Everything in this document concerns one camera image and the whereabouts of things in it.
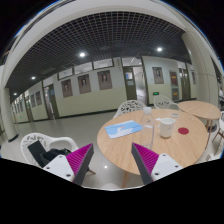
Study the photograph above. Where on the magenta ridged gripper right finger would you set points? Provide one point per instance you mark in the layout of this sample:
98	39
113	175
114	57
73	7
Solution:
153	166

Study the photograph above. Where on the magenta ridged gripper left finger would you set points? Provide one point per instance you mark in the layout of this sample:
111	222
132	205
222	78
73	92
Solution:
72	167

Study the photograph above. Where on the clear plastic water bottle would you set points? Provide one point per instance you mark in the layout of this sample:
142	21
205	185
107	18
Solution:
147	128

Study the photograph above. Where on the black bag on chair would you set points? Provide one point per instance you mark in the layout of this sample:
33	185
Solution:
42	156

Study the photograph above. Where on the white plastic cup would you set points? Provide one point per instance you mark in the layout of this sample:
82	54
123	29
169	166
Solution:
166	127

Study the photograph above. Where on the round wooden table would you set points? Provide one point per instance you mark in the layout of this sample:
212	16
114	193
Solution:
184	149
200	109

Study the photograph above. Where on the blue and white booklet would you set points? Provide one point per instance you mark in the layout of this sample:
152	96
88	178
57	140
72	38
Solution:
122	129

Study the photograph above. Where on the red round coaster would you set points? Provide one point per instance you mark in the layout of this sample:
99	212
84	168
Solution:
183	131

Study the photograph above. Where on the white chair at left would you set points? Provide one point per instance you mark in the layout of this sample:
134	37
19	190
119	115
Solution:
47	142

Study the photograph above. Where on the small white card on table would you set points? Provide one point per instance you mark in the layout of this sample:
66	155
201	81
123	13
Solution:
175	115

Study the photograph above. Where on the white lattice chair behind table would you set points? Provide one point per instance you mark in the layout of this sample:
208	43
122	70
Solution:
129	106

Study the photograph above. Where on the white lattice chair far right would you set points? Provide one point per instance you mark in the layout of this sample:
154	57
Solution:
163	102

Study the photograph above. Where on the dark wooden door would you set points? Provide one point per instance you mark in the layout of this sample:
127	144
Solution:
129	79

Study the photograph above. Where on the framed portrait on wall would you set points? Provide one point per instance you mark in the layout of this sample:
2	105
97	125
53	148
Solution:
67	88
84	84
158	75
104	78

